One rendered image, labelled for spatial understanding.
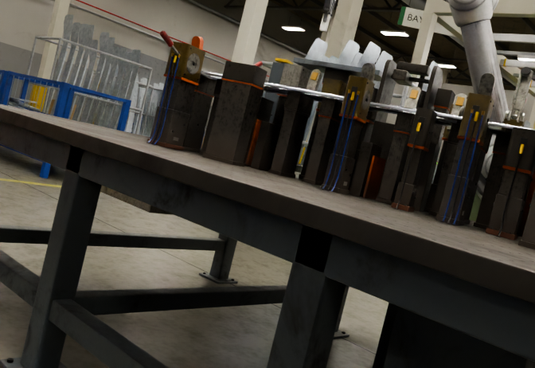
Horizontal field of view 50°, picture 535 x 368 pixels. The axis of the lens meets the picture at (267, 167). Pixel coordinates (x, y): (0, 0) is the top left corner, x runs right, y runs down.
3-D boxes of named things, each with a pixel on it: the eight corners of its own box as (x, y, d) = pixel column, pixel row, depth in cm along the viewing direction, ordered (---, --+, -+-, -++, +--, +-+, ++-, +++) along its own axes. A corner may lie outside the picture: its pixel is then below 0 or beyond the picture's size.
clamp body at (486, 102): (431, 221, 148) (465, 89, 147) (439, 221, 159) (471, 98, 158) (457, 227, 145) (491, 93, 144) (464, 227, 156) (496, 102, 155)
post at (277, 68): (247, 162, 241) (271, 61, 240) (255, 164, 248) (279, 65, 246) (262, 166, 237) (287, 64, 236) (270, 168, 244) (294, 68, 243)
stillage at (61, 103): (-12, 154, 628) (8, 70, 626) (54, 164, 690) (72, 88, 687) (41, 178, 552) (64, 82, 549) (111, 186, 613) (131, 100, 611)
